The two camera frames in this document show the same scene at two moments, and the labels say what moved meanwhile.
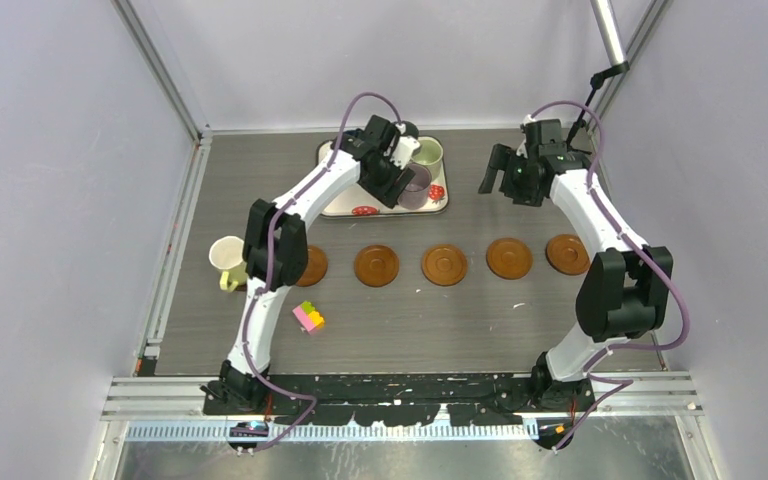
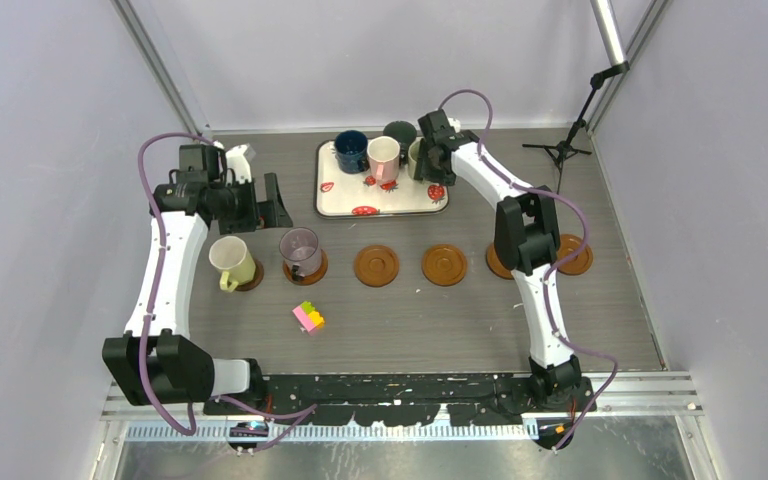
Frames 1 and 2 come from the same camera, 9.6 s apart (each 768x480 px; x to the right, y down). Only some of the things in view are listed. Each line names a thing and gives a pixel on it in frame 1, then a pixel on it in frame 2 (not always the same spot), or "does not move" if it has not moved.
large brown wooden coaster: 444,265 does not move
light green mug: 226,253 does not move
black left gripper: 380,193 to 274,213
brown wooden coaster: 317,265 does not move
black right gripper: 502,158 to 423,170
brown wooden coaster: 376,266 does not move
